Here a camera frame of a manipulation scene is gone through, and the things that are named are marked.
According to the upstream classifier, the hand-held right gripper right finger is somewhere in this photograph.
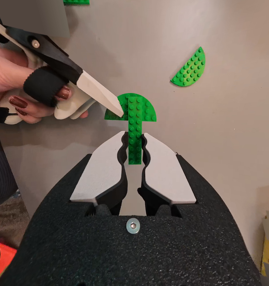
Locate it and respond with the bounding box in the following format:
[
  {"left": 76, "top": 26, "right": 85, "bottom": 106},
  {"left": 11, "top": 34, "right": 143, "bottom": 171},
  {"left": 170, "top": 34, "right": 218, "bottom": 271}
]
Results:
[{"left": 137, "top": 133, "right": 196, "bottom": 216}]

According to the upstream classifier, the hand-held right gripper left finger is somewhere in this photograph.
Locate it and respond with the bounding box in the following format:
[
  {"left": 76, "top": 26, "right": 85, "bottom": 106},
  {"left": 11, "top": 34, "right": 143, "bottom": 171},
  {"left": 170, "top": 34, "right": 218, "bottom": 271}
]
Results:
[{"left": 70, "top": 131, "right": 129, "bottom": 215}]

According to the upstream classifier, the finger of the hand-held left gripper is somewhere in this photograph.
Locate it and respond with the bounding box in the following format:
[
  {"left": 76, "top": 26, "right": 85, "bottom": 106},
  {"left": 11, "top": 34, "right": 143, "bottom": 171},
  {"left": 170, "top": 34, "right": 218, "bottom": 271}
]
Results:
[{"left": 77, "top": 70, "right": 124, "bottom": 118}]

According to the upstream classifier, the long green lego plate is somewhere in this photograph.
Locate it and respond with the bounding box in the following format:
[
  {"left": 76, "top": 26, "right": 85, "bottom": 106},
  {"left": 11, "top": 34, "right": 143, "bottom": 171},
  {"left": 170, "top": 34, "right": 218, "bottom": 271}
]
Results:
[{"left": 127, "top": 97, "right": 144, "bottom": 165}]

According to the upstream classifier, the green half-round lego plate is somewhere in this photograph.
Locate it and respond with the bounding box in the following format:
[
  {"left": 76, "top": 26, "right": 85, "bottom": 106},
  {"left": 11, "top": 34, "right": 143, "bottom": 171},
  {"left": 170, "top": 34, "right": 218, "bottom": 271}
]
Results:
[
  {"left": 170, "top": 46, "right": 206, "bottom": 87},
  {"left": 104, "top": 93, "right": 157, "bottom": 122}
]

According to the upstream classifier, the person's left hand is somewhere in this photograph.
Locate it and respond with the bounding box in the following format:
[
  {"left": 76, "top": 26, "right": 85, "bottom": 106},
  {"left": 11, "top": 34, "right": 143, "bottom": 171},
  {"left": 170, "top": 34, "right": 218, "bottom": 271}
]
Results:
[{"left": 0, "top": 47, "right": 89, "bottom": 124}]

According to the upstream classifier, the person's dark clothing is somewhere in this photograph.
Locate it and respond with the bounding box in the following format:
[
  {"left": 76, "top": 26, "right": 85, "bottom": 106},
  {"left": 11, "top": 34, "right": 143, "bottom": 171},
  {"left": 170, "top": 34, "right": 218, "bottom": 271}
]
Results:
[{"left": 0, "top": 122, "right": 19, "bottom": 209}]

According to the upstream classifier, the yellow cardboard box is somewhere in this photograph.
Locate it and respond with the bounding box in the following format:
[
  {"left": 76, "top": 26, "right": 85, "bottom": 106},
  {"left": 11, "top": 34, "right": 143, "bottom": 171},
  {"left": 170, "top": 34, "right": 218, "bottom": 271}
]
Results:
[{"left": 260, "top": 237, "right": 269, "bottom": 277}]

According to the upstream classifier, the orange object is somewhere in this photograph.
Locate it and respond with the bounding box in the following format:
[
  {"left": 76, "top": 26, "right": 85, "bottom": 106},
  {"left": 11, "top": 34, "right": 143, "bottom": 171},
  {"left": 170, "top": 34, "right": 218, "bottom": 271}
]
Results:
[{"left": 0, "top": 240, "right": 17, "bottom": 285}]

